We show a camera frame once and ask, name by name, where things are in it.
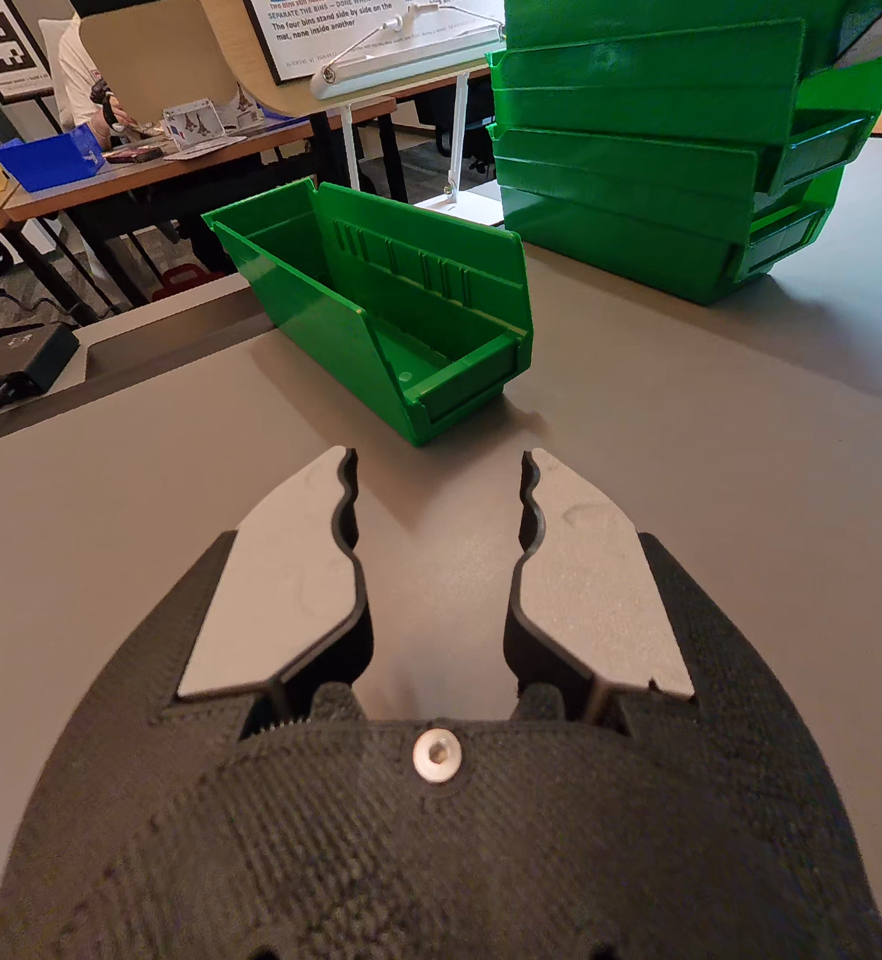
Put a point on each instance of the black power box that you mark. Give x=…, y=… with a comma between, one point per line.
x=21, y=356

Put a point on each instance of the red plastic container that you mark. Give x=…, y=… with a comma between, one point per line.
x=186, y=285

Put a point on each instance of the light grey desk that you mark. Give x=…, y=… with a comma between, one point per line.
x=711, y=450

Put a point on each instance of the white display stand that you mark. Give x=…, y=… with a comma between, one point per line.
x=471, y=206

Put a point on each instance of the blue plastic bin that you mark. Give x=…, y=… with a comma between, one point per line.
x=43, y=161

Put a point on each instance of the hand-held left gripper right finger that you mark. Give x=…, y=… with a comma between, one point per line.
x=598, y=600

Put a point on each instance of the green plastic bin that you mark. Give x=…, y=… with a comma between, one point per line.
x=621, y=161
x=321, y=322
x=621, y=240
x=636, y=67

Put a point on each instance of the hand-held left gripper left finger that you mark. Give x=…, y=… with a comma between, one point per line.
x=276, y=600

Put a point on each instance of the black-and-white marker sign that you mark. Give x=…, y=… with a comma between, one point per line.
x=2, y=41

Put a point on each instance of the printed instruction sheet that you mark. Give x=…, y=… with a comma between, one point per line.
x=336, y=30

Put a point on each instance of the long wooden table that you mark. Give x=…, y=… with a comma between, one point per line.
x=148, y=180

